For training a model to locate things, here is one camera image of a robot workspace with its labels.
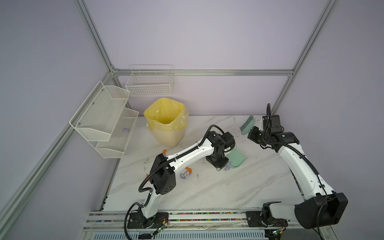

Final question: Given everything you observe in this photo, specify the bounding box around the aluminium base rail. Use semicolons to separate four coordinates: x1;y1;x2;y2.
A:
79;207;338;240

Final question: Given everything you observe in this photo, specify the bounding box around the purple white orange scrap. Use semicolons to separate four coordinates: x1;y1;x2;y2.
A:
180;167;193;180

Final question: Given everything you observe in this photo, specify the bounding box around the white mesh two-tier shelf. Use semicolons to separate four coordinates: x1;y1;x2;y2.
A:
69;82;139;159

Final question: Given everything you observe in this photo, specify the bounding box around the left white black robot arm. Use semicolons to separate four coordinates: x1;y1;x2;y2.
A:
123;125;236;231

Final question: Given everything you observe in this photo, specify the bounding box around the bin with yellow bag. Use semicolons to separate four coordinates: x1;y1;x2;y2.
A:
144;98;189;147

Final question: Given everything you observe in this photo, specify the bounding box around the green hand brush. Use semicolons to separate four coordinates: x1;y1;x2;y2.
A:
240;116;256;135

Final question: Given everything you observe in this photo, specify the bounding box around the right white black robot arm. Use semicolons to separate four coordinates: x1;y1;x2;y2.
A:
248;104;348;229

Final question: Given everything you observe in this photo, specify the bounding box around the green plastic dustpan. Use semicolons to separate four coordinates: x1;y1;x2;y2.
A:
216;148;247;171

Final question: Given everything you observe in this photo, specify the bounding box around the white wire basket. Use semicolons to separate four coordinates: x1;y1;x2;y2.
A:
126;65;174;97

